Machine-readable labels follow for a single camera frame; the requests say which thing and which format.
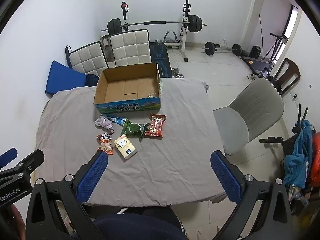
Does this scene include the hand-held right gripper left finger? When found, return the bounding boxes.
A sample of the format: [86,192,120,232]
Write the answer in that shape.
[25,151,109,240]

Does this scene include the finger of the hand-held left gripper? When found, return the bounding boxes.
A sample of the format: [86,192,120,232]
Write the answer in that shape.
[0,148,18,167]
[0,149,45,180]

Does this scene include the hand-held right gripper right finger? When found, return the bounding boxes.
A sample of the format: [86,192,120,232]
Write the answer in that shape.
[210,150,293,240]

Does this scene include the orange cartoon snack packet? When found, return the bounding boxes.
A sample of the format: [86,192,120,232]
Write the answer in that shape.
[97,133,114,155]

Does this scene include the yellow tissue pack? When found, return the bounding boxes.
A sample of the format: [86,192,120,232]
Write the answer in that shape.
[114,134,137,158]

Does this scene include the lilac cloth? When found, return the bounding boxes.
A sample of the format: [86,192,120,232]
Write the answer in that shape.
[95,114,115,133]

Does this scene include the green snack packet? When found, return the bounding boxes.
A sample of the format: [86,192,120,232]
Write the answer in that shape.
[120,119,150,140]

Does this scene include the blue snack packet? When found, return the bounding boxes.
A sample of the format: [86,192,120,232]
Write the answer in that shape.
[106,115,128,126]

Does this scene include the red floral snack packet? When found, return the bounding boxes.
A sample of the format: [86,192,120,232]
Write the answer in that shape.
[144,113,167,137]

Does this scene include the cardboard box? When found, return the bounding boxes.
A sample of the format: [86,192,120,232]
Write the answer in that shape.
[94,63,161,113]

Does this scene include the person's left forearm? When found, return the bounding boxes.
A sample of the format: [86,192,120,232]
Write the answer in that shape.
[0,204,26,240]

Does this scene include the black stand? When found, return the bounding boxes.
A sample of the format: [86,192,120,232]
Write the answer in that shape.
[259,103,310,146]

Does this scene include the person's dark blue lap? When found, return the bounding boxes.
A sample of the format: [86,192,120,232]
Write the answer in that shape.
[92,206,188,240]

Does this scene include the grey office chair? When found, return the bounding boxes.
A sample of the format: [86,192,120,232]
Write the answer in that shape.
[212,77,285,156]

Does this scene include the blue clothing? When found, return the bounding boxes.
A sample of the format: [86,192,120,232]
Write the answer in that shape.
[284,120,314,193]

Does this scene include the blue folded mat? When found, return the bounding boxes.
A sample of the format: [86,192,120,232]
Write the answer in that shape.
[45,60,99,98]

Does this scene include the orange bag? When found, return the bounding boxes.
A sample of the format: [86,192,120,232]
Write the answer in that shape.
[309,132,320,188]

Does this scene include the chrome dumbbells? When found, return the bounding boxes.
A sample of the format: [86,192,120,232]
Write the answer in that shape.
[171,67,185,79]

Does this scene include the blue black stick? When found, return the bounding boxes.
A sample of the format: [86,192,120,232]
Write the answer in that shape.
[64,45,73,68]

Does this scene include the white padded chair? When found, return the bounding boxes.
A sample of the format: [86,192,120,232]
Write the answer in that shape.
[109,29,152,68]
[69,42,108,77]

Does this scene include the treadmill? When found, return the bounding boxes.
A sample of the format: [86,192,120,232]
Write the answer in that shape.
[241,32,288,75]

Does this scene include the brown wooden chair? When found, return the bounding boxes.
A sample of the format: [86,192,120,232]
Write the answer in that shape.
[271,58,301,95]

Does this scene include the black speaker box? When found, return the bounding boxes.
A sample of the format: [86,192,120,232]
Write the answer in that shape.
[250,45,262,58]

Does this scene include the short barbell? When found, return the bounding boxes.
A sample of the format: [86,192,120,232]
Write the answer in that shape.
[204,41,242,56]

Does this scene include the white squat rack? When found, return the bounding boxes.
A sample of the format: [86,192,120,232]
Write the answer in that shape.
[121,0,192,62]

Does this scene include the long barbell with black plates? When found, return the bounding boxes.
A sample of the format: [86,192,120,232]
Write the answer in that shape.
[101,15,207,34]

